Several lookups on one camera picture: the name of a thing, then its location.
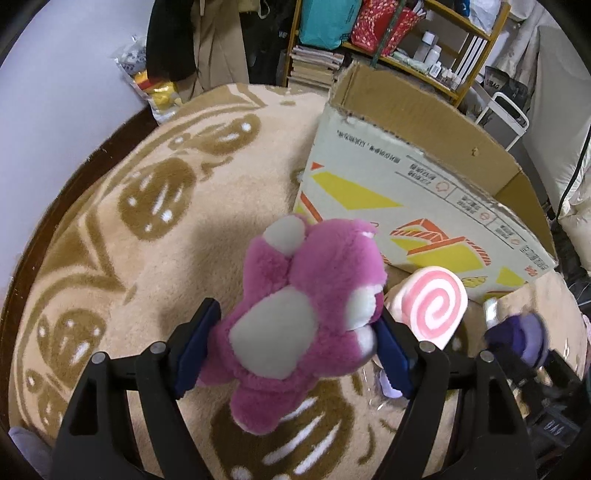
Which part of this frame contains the purple white plush doll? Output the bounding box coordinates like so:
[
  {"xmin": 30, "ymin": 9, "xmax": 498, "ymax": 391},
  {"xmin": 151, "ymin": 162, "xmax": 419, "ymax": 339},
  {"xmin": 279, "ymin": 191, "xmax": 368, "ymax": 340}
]
[{"xmin": 485, "ymin": 312, "xmax": 549, "ymax": 369}]

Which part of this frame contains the clear bag with lilac toy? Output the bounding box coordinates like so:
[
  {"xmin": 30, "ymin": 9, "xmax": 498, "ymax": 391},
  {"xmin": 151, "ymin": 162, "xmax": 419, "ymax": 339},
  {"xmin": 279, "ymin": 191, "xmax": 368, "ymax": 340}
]
[{"xmin": 359, "ymin": 359, "xmax": 412, "ymax": 411}]

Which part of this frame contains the pink swirl roll plush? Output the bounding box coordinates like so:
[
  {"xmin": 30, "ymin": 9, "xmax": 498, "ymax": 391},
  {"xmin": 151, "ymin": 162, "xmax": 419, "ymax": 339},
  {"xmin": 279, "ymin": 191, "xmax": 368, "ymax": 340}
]
[{"xmin": 385, "ymin": 266, "xmax": 468, "ymax": 350}]

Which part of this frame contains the pink bear plush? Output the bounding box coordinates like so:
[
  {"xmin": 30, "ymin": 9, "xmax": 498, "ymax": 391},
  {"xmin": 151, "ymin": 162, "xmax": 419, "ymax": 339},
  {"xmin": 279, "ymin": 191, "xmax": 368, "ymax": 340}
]
[{"xmin": 197, "ymin": 215, "xmax": 387, "ymax": 436}]

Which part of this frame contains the beige brown patterned blanket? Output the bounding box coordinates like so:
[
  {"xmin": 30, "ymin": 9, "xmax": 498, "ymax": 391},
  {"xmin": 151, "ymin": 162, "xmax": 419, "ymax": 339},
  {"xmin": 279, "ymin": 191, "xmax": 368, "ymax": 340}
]
[{"xmin": 12, "ymin": 84, "xmax": 586, "ymax": 479}]

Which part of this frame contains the printed cardboard box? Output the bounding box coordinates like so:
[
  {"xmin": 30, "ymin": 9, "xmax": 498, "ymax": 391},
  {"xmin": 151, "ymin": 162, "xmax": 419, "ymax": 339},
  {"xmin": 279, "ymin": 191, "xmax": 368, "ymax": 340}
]
[{"xmin": 294, "ymin": 63, "xmax": 557, "ymax": 303}]

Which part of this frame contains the white rolling utility cart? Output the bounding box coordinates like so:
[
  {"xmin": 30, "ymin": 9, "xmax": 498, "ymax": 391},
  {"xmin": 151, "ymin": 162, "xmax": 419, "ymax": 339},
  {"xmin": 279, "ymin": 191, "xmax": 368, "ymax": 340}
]
[{"xmin": 475, "ymin": 91, "xmax": 530, "ymax": 152}]

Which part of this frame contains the wooden bookshelf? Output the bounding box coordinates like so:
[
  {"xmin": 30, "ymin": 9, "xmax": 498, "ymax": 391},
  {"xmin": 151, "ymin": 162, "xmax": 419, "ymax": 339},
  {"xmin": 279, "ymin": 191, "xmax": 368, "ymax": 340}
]
[{"xmin": 281, "ymin": 1, "xmax": 510, "ymax": 107}]

